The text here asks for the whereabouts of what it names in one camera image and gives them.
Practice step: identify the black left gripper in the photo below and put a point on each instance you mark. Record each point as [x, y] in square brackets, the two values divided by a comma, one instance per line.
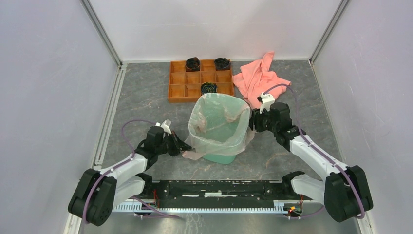
[178, 144]

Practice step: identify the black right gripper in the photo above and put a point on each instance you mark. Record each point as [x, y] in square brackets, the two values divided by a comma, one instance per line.
[254, 122]

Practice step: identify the pink plastic trash bag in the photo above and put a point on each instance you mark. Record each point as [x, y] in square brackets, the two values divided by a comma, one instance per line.
[219, 126]

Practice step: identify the green plastic trash bin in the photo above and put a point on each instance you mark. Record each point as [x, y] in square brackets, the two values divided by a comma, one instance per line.
[219, 158]

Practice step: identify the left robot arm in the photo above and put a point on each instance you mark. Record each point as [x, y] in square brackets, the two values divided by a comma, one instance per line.
[98, 192]

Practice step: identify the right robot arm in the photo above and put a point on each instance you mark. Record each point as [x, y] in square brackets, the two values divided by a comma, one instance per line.
[341, 189]

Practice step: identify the pink cloth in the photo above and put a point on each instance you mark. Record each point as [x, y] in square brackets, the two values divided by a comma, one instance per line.
[256, 78]

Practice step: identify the wooden compartment tray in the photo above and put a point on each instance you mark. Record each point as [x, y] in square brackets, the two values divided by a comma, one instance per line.
[184, 87]

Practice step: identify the rolled black tie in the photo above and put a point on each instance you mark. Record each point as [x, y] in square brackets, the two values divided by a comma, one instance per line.
[222, 64]

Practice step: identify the rolled tie with orange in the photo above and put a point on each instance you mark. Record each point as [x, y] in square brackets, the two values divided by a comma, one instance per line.
[193, 65]

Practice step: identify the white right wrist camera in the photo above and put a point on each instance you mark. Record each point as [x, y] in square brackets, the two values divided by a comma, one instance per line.
[266, 101]

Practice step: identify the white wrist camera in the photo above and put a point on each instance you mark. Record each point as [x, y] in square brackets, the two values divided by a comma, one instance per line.
[266, 101]
[165, 125]

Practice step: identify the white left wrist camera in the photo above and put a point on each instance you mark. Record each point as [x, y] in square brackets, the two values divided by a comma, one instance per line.
[165, 125]

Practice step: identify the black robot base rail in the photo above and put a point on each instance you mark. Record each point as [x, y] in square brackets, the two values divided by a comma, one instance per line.
[204, 194]

